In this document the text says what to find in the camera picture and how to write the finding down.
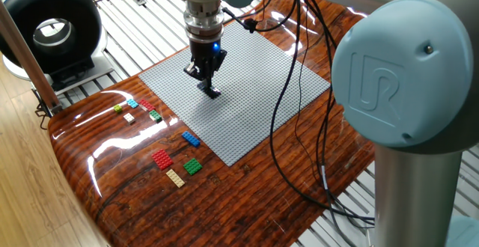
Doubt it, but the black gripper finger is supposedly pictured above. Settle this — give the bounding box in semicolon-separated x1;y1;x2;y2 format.
183;61;207;82
204;49;228;90

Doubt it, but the black cable with plug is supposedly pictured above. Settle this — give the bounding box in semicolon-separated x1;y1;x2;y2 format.
222;0;375;222

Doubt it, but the black wire tangle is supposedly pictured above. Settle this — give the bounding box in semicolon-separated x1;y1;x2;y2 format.
34;88;53;130

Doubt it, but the tan Lego plate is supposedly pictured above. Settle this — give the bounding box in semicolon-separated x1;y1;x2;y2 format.
165;168;186;189

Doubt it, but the red wide Lego plate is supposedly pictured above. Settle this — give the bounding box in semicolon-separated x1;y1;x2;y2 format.
151;149;174;171

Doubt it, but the thin dark cable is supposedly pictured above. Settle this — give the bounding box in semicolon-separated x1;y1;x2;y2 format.
293;0;330;192

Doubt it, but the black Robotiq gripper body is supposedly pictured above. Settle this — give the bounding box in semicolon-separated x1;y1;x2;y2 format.
189;39;225;74

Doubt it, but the black cable with silver connector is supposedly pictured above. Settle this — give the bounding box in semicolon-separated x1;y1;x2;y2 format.
299;0;375;247

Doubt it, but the black Lego plate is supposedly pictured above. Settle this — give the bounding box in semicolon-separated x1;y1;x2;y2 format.
197;80;222;100

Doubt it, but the green square Lego plate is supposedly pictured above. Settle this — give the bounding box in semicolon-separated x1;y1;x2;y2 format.
183;157;204;176

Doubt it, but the wood pattern table mat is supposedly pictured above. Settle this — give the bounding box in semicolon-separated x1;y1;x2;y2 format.
47;0;375;247

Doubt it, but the black ring shaped device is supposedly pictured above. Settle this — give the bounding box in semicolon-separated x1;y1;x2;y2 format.
0;0;115;93

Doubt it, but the grey Lego baseplate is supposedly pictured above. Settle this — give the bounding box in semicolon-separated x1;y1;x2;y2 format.
138;20;332;168

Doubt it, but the brown wooden pole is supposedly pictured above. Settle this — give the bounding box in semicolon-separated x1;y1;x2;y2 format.
0;0;64;116

